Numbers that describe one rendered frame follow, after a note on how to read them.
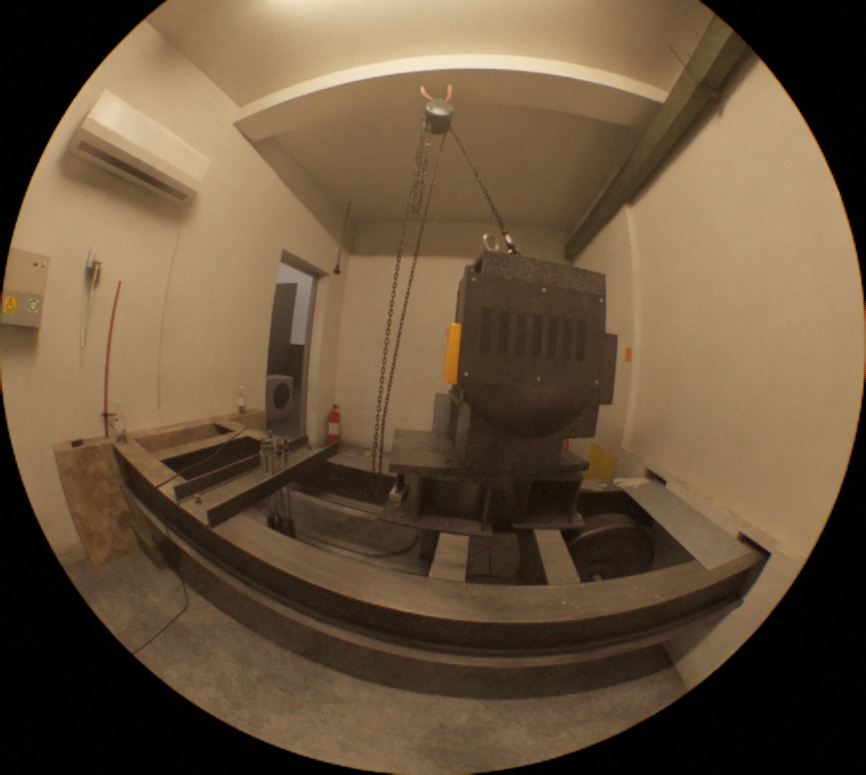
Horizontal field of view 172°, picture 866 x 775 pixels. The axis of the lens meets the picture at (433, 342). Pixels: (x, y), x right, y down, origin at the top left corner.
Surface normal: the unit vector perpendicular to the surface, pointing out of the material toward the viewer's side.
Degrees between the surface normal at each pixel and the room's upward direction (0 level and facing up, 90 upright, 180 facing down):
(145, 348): 90
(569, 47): 180
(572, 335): 90
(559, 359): 90
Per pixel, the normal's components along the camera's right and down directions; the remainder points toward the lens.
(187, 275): 0.98, 0.08
